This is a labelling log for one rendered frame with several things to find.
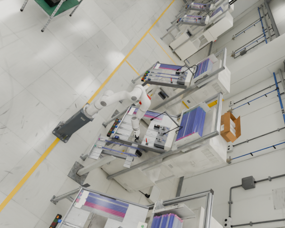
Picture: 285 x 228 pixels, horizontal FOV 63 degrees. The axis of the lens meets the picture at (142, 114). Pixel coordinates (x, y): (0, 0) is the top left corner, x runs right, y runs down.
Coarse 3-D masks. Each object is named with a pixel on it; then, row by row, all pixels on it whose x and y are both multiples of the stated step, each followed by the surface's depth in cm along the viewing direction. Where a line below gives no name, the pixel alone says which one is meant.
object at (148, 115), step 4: (132, 108) 342; (136, 108) 343; (128, 112) 335; (132, 112) 335; (136, 112) 336; (148, 112) 337; (152, 112) 337; (144, 116) 330; (148, 116) 330; (152, 116) 330; (156, 116) 331; (160, 116) 331; (152, 120) 325; (156, 120) 324; (160, 120) 325
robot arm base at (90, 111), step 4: (88, 104) 292; (92, 104) 278; (84, 108) 286; (88, 108) 283; (92, 108) 278; (84, 112) 283; (88, 112) 284; (92, 112) 282; (96, 112) 284; (88, 116) 285; (92, 116) 290
